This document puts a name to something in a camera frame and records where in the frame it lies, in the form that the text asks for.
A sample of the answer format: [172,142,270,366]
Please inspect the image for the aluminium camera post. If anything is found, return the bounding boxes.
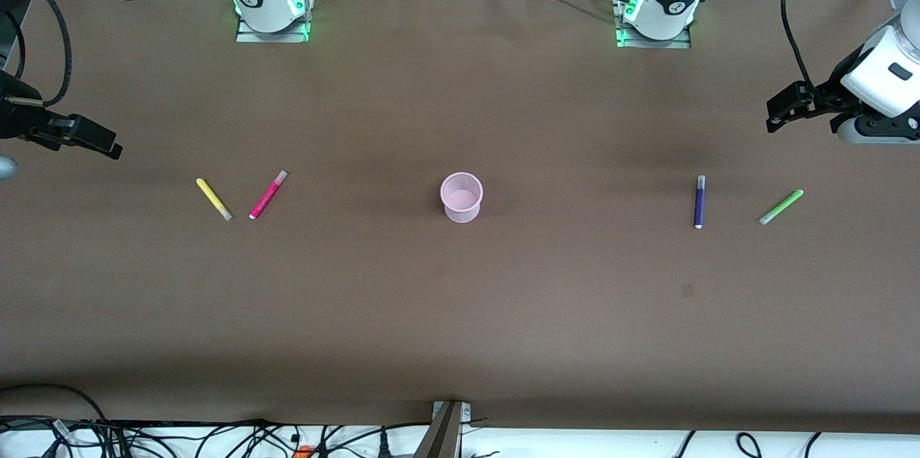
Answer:
[415,400,472,458]

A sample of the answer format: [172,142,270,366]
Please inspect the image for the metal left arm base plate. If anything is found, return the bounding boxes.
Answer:
[615,0,693,50]

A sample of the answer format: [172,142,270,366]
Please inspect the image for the brown table cover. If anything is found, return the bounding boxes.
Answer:
[0,0,920,435]

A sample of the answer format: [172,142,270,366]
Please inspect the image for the black tangled floor cable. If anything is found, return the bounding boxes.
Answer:
[0,415,432,458]

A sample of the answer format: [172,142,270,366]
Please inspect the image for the yellow marker pen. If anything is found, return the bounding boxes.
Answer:
[195,178,234,221]

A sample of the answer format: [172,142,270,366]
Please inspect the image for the green marker pen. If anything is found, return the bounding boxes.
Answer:
[759,189,805,226]

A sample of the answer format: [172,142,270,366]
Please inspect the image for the pink marker pen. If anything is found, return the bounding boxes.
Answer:
[249,170,288,221]

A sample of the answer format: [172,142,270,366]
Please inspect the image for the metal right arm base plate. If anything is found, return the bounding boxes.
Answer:
[236,0,313,44]

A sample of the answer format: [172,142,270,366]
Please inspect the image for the black arched floor cable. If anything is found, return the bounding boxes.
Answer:
[0,383,110,431]

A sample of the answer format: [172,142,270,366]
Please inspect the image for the pink mesh pen holder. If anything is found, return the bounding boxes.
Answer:
[440,172,484,224]

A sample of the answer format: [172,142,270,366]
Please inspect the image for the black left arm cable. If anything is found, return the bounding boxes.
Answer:
[781,0,818,90]

